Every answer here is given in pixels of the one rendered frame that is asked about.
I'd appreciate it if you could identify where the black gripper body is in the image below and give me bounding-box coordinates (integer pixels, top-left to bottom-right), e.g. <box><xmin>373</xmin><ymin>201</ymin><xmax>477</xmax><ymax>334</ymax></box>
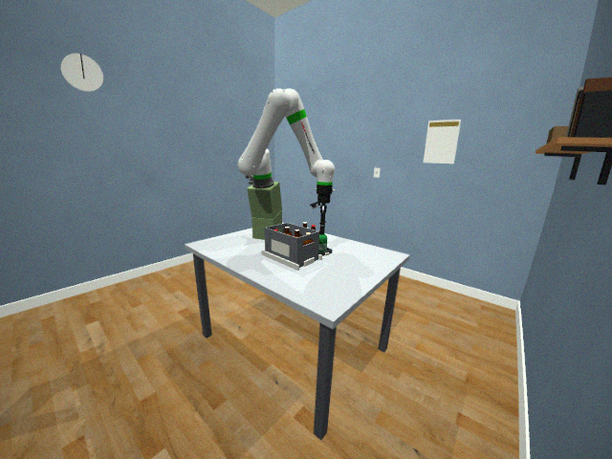
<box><xmin>317</xmin><ymin>194</ymin><xmax>331</xmax><ymax>208</ymax></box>

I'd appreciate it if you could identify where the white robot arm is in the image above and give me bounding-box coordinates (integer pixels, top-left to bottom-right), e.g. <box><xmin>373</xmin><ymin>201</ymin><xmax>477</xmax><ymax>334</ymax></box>
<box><xmin>238</xmin><ymin>89</ymin><xmax>335</xmax><ymax>195</ymax></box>

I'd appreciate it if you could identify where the green bottle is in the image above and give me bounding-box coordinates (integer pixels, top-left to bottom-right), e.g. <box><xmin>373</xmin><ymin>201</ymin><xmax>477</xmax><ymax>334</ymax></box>
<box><xmin>318</xmin><ymin>231</ymin><xmax>327</xmax><ymax>252</ymax></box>

